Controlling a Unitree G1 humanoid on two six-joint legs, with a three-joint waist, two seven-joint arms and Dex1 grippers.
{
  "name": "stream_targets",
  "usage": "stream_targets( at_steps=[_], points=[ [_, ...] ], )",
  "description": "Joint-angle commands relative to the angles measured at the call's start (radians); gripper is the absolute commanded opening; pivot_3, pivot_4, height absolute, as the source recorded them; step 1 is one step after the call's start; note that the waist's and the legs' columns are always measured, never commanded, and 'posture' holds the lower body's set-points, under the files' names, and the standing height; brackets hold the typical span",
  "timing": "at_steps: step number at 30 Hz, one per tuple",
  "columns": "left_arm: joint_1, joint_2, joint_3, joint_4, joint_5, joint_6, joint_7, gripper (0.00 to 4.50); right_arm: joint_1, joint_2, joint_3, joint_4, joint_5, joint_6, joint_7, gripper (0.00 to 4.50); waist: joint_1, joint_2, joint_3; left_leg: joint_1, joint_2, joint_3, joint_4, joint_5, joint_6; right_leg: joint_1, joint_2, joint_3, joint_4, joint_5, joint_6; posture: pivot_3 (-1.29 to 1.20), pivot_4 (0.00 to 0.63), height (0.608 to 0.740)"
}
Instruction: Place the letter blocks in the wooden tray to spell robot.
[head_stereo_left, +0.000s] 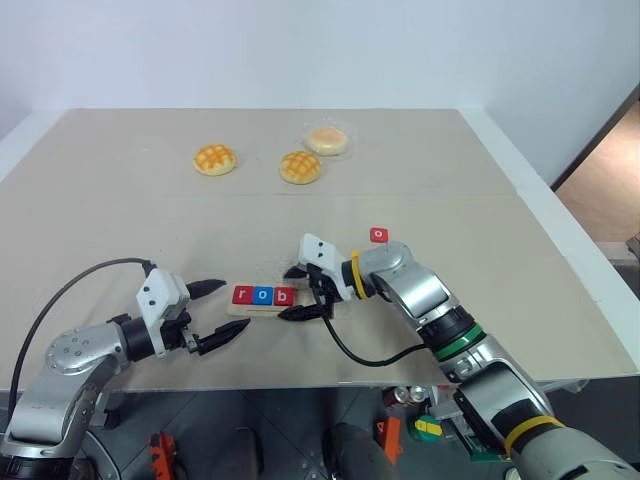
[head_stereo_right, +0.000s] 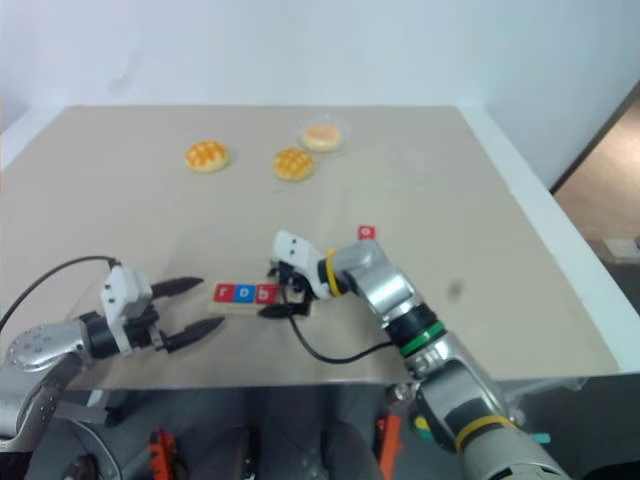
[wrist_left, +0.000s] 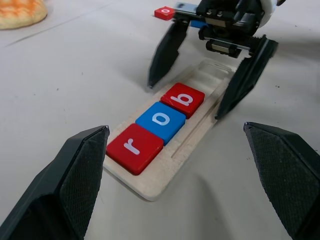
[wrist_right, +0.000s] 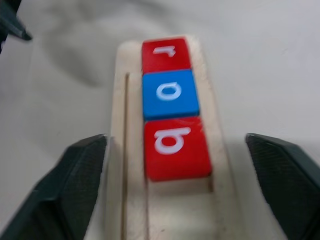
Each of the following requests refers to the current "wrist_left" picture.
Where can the red letter block o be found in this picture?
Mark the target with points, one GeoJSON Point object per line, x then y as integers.
{"type": "Point", "coordinates": [161, 14]}

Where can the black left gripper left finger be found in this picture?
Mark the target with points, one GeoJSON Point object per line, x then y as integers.
{"type": "Point", "coordinates": [57, 190]}

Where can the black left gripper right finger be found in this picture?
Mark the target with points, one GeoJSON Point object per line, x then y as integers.
{"type": "Point", "coordinates": [287, 175]}

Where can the wooden letter tray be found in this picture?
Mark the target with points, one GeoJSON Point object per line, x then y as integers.
{"type": "Point", "coordinates": [175, 162]}

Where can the red letter block b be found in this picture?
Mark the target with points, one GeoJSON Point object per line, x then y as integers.
{"type": "Point", "coordinates": [192, 102]}

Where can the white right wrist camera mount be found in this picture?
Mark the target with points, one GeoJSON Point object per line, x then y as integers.
{"type": "Point", "coordinates": [268, 11]}

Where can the orange crusted bread loaf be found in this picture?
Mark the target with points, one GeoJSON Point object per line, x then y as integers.
{"type": "Point", "coordinates": [20, 12]}

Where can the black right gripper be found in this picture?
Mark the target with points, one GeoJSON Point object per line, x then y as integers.
{"type": "Point", "coordinates": [225, 22]}

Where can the blue letter block o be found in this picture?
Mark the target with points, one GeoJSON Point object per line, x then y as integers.
{"type": "Point", "coordinates": [152, 125]}

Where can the red letter block r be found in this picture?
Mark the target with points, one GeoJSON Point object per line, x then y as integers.
{"type": "Point", "coordinates": [140, 160]}

